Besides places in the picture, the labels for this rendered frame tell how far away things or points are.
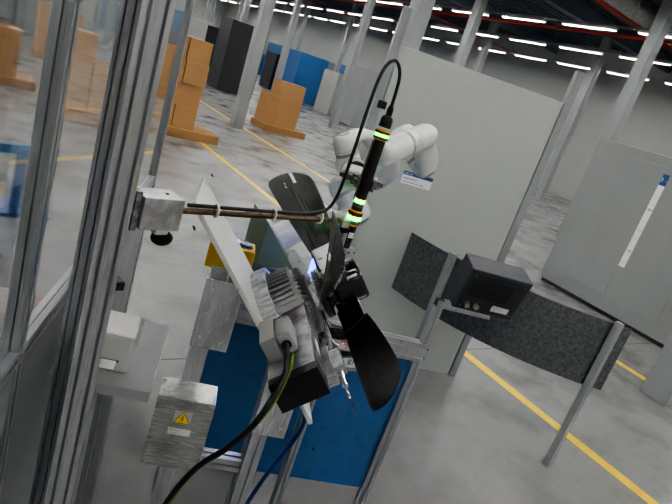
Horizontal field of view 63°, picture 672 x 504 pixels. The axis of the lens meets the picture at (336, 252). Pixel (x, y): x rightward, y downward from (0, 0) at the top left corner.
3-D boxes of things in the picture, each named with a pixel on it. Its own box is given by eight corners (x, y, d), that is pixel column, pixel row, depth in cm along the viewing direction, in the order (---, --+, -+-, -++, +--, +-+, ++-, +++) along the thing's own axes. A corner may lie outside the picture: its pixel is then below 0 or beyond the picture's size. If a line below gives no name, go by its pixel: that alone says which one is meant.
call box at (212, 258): (202, 269, 193) (210, 241, 190) (205, 259, 202) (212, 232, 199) (247, 280, 196) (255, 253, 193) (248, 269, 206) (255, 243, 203)
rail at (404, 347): (198, 314, 202) (203, 294, 199) (199, 309, 205) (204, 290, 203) (422, 363, 222) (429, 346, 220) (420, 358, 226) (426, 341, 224)
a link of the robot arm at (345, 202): (306, 209, 245) (352, 183, 248) (327, 245, 244) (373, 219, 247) (306, 203, 233) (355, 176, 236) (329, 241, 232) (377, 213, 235)
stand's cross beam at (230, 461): (176, 463, 163) (179, 452, 162) (177, 453, 167) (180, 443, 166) (238, 472, 168) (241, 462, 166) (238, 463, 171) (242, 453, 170)
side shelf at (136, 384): (46, 384, 134) (48, 374, 133) (87, 317, 167) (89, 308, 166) (147, 402, 139) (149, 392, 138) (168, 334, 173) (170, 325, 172)
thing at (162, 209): (131, 233, 112) (140, 193, 109) (117, 219, 116) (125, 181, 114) (177, 234, 119) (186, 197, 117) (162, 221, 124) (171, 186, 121)
